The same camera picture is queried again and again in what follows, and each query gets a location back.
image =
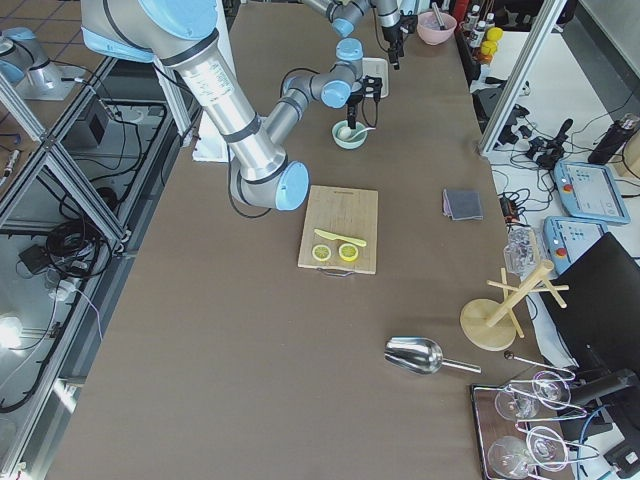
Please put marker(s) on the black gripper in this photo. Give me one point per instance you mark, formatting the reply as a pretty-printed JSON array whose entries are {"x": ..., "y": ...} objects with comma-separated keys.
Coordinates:
[
  {"x": 389, "y": 33},
  {"x": 353, "y": 102}
]

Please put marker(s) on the white ceramic spoon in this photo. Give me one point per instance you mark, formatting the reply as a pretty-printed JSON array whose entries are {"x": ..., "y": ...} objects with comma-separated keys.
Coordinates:
[{"x": 360, "y": 133}]

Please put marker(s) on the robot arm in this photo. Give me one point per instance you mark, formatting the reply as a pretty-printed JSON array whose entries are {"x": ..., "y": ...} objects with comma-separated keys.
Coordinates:
[
  {"x": 345, "y": 17},
  {"x": 183, "y": 36}
]

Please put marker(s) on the pale green bowl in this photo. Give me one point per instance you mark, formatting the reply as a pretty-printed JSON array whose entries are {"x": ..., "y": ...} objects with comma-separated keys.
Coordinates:
[{"x": 346, "y": 144}]

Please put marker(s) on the pink bowl with cubes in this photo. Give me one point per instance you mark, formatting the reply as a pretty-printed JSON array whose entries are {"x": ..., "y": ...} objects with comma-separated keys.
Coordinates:
[{"x": 429, "y": 30}]

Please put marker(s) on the metal tube in bowl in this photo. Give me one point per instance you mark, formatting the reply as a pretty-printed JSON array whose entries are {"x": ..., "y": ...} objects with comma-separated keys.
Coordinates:
[{"x": 438, "y": 15}]

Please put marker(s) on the white rectangular tray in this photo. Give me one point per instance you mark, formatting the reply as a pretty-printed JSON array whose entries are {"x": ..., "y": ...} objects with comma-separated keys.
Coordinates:
[{"x": 378, "y": 68}]

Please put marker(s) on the bamboo cutting board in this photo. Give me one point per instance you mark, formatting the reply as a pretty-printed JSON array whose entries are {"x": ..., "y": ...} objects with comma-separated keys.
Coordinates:
[{"x": 343, "y": 211}]

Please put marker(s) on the yellow plastic knife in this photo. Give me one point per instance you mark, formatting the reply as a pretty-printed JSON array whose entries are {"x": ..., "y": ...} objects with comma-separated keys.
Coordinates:
[{"x": 338, "y": 237}]

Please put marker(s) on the grey folded cloth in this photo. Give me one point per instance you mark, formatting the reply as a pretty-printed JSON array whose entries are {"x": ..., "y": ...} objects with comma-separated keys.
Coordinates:
[{"x": 462, "y": 204}]

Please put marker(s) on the blue teach pendant far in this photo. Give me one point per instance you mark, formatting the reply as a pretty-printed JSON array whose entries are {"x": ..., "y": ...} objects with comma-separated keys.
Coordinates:
[{"x": 589, "y": 191}]

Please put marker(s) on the blue teach pendant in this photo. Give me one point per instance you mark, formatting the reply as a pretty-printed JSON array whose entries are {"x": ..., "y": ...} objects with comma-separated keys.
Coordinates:
[
  {"x": 568, "y": 238},
  {"x": 589, "y": 191}
]

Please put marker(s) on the black water bottle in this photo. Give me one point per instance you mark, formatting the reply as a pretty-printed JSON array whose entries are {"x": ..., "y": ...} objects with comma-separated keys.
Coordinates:
[{"x": 615, "y": 137}]

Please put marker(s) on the silver metal scoop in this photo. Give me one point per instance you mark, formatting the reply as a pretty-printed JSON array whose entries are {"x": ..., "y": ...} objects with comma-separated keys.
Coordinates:
[{"x": 422, "y": 356}]

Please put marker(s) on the blue teach pendant near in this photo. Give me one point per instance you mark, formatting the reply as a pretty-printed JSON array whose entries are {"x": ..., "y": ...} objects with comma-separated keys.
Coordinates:
[{"x": 568, "y": 238}]

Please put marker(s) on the wooden mug tree stand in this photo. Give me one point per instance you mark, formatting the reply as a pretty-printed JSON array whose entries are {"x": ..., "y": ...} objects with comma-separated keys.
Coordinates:
[{"x": 493, "y": 326}]

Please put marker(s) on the black monitor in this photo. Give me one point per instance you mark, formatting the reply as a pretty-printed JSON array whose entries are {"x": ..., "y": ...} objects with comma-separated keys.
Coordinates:
[{"x": 600, "y": 324}]

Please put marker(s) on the wine glass rack tray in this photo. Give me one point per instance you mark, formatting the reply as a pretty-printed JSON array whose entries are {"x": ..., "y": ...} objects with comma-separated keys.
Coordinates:
[{"x": 517, "y": 427}]

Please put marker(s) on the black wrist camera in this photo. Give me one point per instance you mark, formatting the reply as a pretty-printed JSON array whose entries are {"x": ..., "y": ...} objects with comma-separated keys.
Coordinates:
[{"x": 373, "y": 87}]

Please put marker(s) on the lemon half near handle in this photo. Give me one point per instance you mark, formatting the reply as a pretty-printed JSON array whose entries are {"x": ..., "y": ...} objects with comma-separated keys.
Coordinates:
[{"x": 348, "y": 252}]

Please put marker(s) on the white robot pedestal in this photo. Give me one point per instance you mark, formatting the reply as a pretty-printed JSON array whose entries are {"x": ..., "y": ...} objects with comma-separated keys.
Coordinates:
[{"x": 209, "y": 146}]

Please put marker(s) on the aluminium frame post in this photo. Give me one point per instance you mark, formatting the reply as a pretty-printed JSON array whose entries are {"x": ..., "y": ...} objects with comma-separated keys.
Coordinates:
[{"x": 541, "y": 29}]

